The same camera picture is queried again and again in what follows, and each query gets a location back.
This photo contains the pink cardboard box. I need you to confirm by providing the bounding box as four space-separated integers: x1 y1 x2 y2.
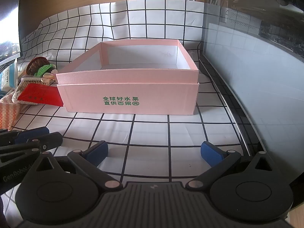
56 39 199 116

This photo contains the beige packet red label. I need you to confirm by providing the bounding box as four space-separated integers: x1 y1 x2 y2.
12 75 64 107

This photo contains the black white checked tablecloth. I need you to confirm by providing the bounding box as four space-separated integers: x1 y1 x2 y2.
0 0 250 219

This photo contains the black computer monitor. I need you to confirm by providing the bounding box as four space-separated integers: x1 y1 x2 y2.
0 0 23 60

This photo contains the brown green crochet doll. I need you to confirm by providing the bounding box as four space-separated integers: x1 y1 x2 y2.
26 57 59 81

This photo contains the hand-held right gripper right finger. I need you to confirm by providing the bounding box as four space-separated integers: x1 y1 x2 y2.
186 142 285 191

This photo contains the blue white tissue pack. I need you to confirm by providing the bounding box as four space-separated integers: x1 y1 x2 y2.
0 60 19 93

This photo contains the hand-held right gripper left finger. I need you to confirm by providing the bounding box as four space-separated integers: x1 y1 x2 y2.
35 141 122 192

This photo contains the orange knit cloth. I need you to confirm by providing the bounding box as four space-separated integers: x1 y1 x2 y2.
0 93 26 131

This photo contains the glass panel computer case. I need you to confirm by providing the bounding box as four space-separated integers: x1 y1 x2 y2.
202 0 304 195

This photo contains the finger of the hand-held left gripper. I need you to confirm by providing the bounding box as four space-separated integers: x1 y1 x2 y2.
0 127 50 146
0 132 63 169

